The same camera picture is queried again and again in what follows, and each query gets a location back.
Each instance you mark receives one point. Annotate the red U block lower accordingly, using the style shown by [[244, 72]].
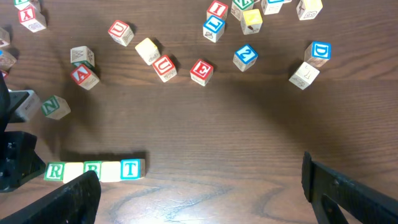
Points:
[[165, 68]]

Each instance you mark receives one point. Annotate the red I block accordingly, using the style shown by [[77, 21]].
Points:
[[218, 9]]

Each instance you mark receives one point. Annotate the yellow O block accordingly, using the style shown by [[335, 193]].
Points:
[[72, 170]]

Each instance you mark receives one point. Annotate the red Y block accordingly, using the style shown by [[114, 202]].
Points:
[[32, 19]]

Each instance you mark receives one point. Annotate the green Z block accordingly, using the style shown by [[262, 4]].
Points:
[[239, 6]]

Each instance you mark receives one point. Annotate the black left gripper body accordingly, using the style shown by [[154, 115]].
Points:
[[19, 162]]

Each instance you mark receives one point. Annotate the yellow J block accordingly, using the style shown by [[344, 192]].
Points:
[[110, 171]]

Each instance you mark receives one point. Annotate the blue T block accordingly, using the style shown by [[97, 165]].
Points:
[[133, 169]]

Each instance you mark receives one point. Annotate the blue 5 block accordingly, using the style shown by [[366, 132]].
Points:
[[271, 6]]

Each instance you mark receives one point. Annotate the blue L block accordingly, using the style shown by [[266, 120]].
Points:
[[213, 28]]

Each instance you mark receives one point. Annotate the yellow 8 block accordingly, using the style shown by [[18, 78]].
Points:
[[308, 9]]

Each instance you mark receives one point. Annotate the yellow block middle right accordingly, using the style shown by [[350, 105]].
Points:
[[251, 21]]

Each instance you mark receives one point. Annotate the yellow C block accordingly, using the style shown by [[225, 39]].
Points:
[[148, 51]]

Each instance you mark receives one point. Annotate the plain block face picture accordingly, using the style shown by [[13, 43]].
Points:
[[28, 108]]

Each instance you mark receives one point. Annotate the red U block upper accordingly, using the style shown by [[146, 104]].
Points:
[[121, 33]]

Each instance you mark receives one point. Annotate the green N block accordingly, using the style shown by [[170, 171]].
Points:
[[55, 107]]

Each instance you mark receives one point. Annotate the blue P block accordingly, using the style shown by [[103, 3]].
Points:
[[7, 60]]

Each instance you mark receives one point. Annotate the blue 2 block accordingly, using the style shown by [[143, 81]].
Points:
[[245, 57]]

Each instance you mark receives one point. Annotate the red E block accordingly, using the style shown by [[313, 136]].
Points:
[[201, 72]]

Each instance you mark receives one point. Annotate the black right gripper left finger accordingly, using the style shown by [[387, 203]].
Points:
[[74, 202]]

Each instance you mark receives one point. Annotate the red u block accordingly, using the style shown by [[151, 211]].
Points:
[[121, 33], [165, 68]]

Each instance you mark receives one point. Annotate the green R block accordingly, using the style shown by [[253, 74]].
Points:
[[54, 171]]

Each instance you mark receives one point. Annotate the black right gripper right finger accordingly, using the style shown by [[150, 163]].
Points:
[[329, 191]]

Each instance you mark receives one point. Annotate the blue D block lower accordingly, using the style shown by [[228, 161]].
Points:
[[318, 53]]

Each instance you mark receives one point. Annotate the plain wood block right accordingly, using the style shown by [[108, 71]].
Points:
[[304, 76]]

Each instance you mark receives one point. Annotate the green B block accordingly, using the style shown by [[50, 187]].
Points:
[[94, 166]]

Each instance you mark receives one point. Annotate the green F block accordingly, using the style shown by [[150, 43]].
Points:
[[22, 4]]

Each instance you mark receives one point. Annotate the plain wood block green side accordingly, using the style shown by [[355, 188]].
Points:
[[82, 55]]

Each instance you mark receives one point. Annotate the red A block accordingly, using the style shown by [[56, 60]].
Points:
[[84, 77]]

